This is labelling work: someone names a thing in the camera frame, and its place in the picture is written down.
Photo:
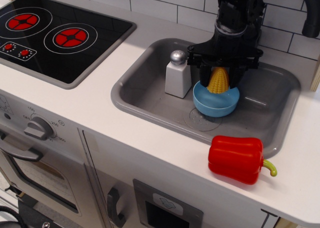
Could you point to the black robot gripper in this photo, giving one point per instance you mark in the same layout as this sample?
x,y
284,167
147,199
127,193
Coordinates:
x,y
226,51

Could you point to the yellow toy corn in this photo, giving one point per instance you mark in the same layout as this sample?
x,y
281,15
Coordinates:
x,y
219,81

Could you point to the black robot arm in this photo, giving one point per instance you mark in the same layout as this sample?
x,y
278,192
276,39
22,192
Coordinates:
x,y
239,16

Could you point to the blue plastic bowl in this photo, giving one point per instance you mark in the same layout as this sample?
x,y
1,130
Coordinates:
x,y
215,105

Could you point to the grey plastic sink basin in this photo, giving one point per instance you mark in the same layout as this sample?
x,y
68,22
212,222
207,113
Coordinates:
x,y
268,96

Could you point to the white salt shaker silver cap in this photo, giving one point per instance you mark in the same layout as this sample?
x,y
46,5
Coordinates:
x,y
178,79

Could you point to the red toy bell pepper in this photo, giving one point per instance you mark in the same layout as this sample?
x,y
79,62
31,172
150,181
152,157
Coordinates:
x,y
238,158

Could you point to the dark grey toy faucet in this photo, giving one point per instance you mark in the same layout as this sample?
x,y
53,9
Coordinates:
x,y
282,20

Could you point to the grey dishwasher panel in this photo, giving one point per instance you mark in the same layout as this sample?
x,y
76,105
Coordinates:
x,y
157,209

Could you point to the black toy stovetop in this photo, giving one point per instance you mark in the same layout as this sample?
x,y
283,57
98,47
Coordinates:
x,y
55,42

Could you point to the grey oven knob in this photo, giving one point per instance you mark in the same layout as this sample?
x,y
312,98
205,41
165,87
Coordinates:
x,y
38,128

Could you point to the oven door window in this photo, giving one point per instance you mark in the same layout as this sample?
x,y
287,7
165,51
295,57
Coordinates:
x,y
41,177

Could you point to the grey dishwasher door handle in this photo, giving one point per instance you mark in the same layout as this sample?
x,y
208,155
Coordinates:
x,y
117,219

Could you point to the grey oven door handle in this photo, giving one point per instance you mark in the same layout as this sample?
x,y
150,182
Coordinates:
x,y
12,147

